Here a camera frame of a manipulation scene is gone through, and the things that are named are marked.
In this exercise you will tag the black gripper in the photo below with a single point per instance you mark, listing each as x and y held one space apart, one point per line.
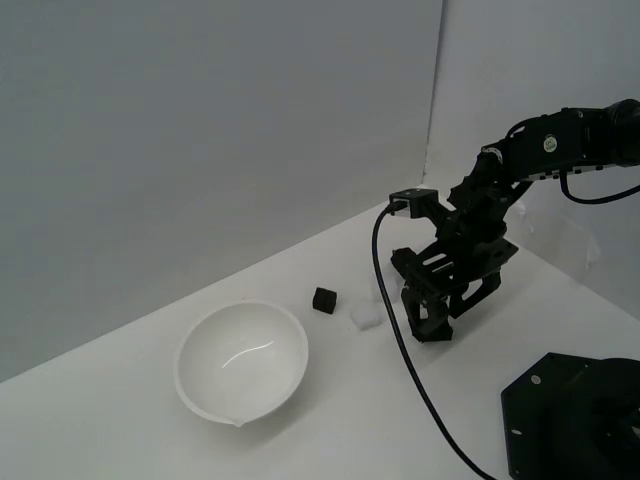
465 250

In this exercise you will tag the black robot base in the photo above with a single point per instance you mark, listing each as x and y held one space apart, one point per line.
550 425

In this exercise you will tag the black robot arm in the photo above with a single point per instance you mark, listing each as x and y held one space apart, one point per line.
530 145

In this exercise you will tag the white ceramic bowl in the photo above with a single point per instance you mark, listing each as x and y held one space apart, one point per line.
225 340

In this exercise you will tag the white foam cube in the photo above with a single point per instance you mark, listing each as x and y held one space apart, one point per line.
389 292
366 316

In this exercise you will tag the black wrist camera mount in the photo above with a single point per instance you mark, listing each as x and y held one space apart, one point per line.
415 200

